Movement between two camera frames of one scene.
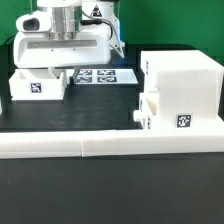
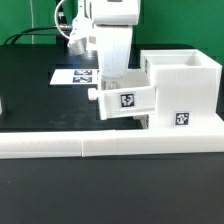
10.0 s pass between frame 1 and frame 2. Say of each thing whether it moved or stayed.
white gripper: moved
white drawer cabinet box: stayed
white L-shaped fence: stayed
